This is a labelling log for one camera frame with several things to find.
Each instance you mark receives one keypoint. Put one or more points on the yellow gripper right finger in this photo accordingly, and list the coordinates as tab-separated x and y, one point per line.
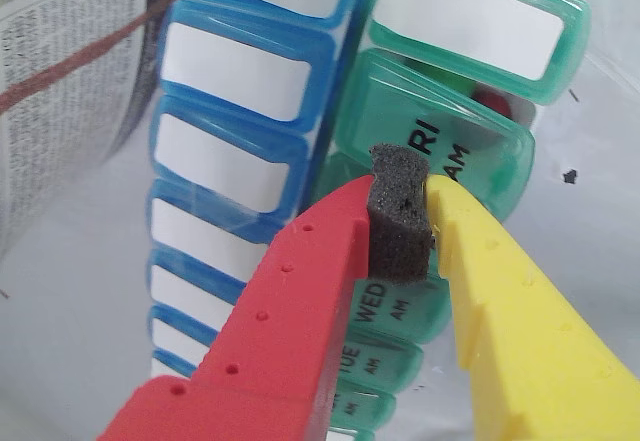
525	341

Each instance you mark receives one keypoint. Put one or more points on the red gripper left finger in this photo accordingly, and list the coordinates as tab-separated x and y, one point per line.
270	341

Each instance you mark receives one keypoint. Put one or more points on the red round pill ball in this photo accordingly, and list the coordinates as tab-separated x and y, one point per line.
492	102

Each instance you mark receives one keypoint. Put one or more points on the blue green pill organizer box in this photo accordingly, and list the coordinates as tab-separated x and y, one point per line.
225	76

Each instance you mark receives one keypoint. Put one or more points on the small black speck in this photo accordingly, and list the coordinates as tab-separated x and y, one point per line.
575	95
570	176

